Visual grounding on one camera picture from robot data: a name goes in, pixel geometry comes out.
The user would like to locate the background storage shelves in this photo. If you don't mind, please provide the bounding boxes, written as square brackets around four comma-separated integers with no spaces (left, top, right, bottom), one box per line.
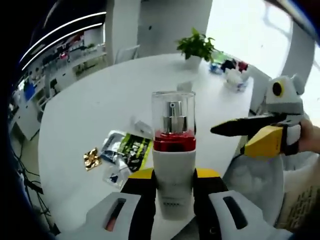
[14,32,108,131]

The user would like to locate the person's beige printed shirt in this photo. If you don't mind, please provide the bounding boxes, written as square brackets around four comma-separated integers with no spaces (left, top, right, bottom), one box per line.
[282,149,320,233]

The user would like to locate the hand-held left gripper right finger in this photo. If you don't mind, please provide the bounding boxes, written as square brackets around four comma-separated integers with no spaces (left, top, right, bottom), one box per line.
[192,167,293,240]

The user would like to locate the white chair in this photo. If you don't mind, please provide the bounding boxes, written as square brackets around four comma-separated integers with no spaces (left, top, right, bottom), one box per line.
[114,44,141,66]

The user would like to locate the green potted plant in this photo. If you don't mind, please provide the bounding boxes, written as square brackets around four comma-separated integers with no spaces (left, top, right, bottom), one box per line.
[176,27,216,71]

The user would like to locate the white skincare bottle red collar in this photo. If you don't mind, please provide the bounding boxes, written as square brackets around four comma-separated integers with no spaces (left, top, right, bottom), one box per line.
[151,91,197,221]

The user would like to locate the small clear skincare sachet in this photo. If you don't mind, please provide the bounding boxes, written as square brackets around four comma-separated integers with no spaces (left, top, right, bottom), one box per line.
[102,163,131,190]

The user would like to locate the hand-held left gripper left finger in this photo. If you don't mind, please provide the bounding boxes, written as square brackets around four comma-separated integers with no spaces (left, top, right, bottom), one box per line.
[86,167,158,240]

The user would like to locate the black cloth item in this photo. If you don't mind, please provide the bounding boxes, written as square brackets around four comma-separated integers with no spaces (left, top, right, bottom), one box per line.
[221,59,237,73]

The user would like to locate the gold foil skincare sachet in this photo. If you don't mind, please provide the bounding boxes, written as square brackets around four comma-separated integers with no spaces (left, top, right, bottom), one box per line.
[82,147,103,172]

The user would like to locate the clear skincare sample packet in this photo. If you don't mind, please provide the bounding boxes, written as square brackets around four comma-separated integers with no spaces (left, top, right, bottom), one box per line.
[131,116,153,138]

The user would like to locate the green black skincare sachet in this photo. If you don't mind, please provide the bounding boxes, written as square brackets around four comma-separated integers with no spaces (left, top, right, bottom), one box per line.
[117,133,153,173]

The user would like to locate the person's right hand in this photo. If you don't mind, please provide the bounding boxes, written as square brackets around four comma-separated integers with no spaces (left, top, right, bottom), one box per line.
[299,118,320,153]

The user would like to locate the silver blue skincare sachet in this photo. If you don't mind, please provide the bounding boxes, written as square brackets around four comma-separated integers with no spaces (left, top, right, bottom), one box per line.
[99,129,131,163]

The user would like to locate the blue storage bin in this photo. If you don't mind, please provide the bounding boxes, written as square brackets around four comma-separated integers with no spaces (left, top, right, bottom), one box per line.
[23,83,36,101]

